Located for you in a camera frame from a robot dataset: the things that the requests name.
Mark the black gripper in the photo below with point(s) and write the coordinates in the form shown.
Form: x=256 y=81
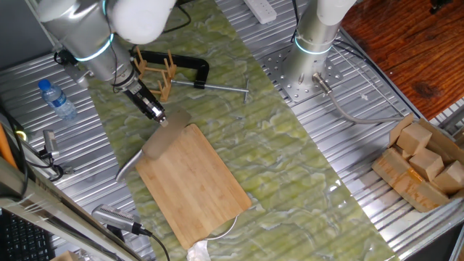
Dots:
x=143 y=99

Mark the stainless steel cleaver knife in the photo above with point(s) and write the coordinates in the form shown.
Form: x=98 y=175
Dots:
x=166 y=136

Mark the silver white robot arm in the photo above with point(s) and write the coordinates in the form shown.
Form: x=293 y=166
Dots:
x=83 y=36

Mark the wooden knife rack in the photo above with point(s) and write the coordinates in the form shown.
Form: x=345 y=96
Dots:
x=166 y=78

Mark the black C-clamp with steel screw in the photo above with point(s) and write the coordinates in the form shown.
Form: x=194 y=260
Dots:
x=195 y=63

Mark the bamboo cutting board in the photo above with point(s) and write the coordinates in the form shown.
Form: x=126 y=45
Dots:
x=195 y=188

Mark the clear water bottle blue label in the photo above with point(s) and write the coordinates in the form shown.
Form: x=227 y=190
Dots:
x=58 y=99

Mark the silver ribbed handheld device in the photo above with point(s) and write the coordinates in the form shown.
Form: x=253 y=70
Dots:
x=114 y=217

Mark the green marble pattern mat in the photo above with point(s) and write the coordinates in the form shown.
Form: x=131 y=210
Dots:
x=290 y=163

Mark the crumpled white tissue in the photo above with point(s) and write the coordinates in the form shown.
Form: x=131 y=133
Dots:
x=198 y=252

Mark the white power strip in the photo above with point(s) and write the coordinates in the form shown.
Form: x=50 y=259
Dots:
x=261 y=10

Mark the slanted aluminium pole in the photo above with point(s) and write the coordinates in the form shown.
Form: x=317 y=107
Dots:
x=32 y=9

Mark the large light wooden block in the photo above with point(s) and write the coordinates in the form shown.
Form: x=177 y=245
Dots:
x=65 y=256

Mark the black keyboard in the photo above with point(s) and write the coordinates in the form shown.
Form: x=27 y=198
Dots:
x=21 y=239

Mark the brown cardboard box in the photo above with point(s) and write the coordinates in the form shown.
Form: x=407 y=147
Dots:
x=406 y=181

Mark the light wooden cube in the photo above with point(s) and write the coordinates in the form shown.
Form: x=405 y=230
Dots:
x=449 y=177
x=427 y=165
x=415 y=139

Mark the small black object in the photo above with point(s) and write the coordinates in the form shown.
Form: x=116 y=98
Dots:
x=438 y=5

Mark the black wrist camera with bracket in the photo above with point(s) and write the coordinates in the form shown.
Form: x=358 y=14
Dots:
x=74 y=70

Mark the small camera on metal mount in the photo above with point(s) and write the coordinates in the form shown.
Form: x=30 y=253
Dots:
x=50 y=141

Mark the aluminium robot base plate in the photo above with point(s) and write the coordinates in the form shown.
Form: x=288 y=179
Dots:
x=279 y=72

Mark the aluminium frame bar with bracket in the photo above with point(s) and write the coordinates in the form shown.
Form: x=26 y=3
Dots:
x=72 y=224

